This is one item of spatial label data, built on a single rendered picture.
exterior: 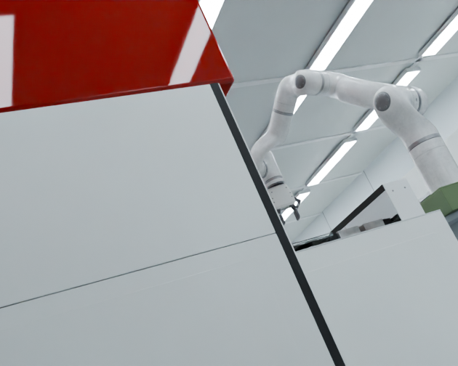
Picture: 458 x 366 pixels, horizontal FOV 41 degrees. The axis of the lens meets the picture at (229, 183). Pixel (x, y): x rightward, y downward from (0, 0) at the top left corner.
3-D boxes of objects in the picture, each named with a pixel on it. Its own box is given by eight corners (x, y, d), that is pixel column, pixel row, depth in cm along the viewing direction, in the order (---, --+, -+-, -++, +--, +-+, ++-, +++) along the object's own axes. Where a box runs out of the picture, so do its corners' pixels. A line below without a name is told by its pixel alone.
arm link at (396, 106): (448, 136, 210) (416, 79, 218) (419, 136, 198) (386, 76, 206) (421, 154, 218) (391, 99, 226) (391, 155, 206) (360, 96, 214)
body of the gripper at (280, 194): (284, 184, 269) (294, 207, 266) (263, 191, 267) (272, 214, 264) (287, 178, 262) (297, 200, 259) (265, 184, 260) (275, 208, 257)
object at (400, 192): (404, 224, 177) (382, 183, 182) (322, 287, 223) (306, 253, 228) (428, 217, 182) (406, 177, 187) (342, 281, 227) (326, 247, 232)
